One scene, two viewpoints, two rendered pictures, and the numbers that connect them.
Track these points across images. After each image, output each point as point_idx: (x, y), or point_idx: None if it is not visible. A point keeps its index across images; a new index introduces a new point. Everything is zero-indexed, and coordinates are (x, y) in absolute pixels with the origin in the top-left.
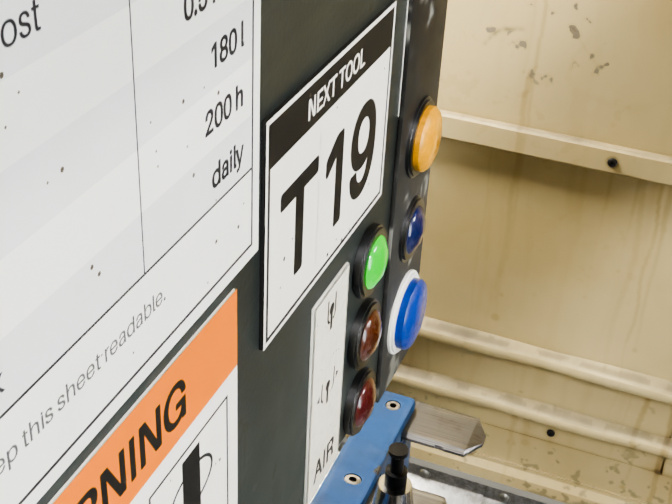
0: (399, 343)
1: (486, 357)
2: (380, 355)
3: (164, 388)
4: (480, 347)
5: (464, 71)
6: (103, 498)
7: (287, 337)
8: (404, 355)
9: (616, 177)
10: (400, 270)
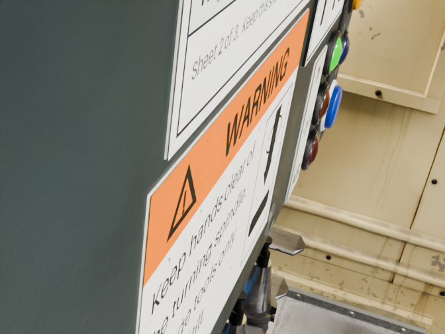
0: (327, 122)
1: (293, 211)
2: (317, 127)
3: (285, 45)
4: (291, 203)
5: None
6: (261, 97)
7: (306, 71)
8: (320, 138)
9: (379, 103)
10: (333, 75)
